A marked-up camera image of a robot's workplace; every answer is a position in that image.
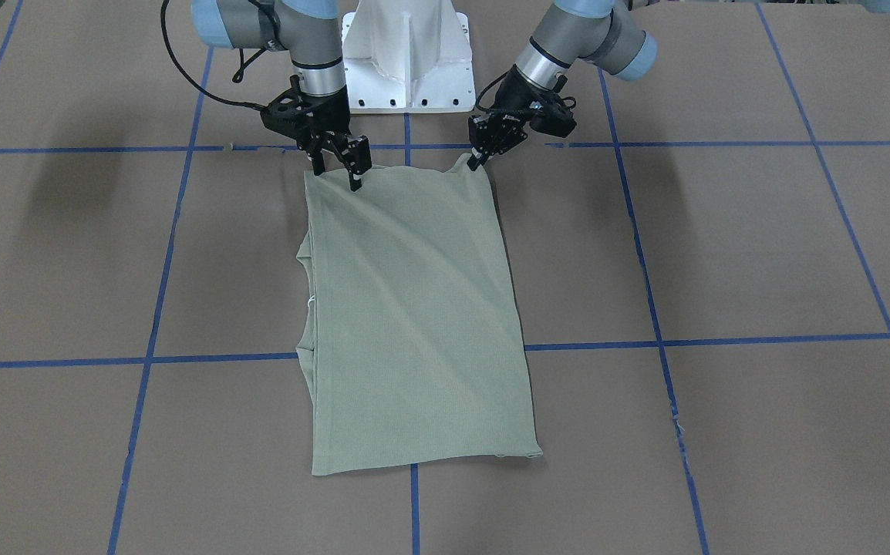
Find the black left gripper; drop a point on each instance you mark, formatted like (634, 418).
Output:
(512, 98)

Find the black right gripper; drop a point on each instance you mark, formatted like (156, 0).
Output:
(326, 117)

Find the olive green long-sleeve shirt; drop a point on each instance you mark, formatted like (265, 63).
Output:
(413, 348)

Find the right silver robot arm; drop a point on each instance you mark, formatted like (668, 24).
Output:
(307, 30)

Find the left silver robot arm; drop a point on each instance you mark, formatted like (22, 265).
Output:
(601, 33)

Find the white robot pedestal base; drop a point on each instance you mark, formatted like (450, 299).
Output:
(408, 57)

